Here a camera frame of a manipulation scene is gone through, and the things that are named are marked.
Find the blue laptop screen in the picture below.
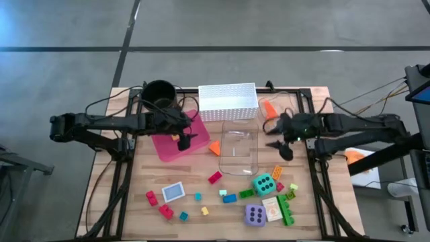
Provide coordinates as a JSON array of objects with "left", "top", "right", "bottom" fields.
[{"left": 405, "top": 80, "right": 430, "bottom": 105}]

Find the white perforated metal basket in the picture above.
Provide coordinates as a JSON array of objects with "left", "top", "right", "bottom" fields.
[{"left": 198, "top": 82, "right": 259, "bottom": 122}]

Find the white orange card box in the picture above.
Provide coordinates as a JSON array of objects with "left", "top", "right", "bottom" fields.
[{"left": 261, "top": 196, "right": 284, "bottom": 223}]

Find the clear plastic bin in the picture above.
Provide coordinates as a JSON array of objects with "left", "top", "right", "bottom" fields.
[
  {"left": 257, "top": 89, "right": 305, "bottom": 142},
  {"left": 218, "top": 119, "right": 259, "bottom": 177}
]

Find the black floor cable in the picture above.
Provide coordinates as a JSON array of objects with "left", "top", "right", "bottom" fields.
[{"left": 333, "top": 77, "right": 406, "bottom": 110}]

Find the grey metal stand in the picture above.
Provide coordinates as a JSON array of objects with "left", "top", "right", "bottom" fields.
[{"left": 0, "top": 144, "right": 54, "bottom": 242}]

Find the white rounded object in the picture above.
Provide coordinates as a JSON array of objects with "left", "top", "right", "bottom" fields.
[{"left": 386, "top": 177, "right": 419, "bottom": 198}]

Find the long green toy block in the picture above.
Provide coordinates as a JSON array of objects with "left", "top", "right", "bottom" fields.
[{"left": 277, "top": 194, "right": 296, "bottom": 227}]

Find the large orange slope block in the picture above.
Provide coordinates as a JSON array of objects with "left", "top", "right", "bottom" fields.
[{"left": 263, "top": 99, "right": 280, "bottom": 121}]

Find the purple foam die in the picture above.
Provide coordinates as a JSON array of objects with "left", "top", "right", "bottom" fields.
[{"left": 244, "top": 204, "right": 268, "bottom": 228}]

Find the grey computer cart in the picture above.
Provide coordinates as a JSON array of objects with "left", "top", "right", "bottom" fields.
[{"left": 404, "top": 63, "right": 430, "bottom": 199}]

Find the orange wedge block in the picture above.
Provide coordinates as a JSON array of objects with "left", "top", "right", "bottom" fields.
[{"left": 208, "top": 140, "right": 222, "bottom": 157}]

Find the black round bucket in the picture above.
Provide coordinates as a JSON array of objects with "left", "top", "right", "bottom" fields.
[{"left": 140, "top": 79, "right": 178, "bottom": 115}]

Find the red two-stud toy block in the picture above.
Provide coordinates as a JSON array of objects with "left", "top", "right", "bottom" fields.
[{"left": 207, "top": 170, "right": 223, "bottom": 185}]

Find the orange object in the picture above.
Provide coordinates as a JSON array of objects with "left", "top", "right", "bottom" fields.
[{"left": 345, "top": 150, "right": 366, "bottom": 165}]

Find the brown cable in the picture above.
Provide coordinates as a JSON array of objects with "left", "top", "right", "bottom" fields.
[{"left": 85, "top": 159, "right": 114, "bottom": 233}]

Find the yellow floor cable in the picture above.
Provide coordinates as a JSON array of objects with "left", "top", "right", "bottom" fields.
[{"left": 337, "top": 82, "right": 409, "bottom": 119}]

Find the pink translucent plastic tray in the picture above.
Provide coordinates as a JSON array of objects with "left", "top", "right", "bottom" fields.
[{"left": 150, "top": 109, "right": 211, "bottom": 163}]

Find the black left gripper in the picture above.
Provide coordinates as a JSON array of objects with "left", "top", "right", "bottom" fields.
[{"left": 161, "top": 112, "right": 199, "bottom": 152}]

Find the teal foam die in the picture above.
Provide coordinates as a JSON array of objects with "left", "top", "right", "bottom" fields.
[{"left": 251, "top": 172, "right": 277, "bottom": 198}]

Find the white paper sheet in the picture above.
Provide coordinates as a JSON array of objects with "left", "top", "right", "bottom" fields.
[{"left": 344, "top": 147, "right": 382, "bottom": 190}]

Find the black diagonal beam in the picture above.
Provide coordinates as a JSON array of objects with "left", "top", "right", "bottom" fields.
[{"left": 347, "top": 132, "right": 425, "bottom": 177}]

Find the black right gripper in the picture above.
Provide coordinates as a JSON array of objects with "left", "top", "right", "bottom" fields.
[{"left": 265, "top": 112, "right": 322, "bottom": 161}]

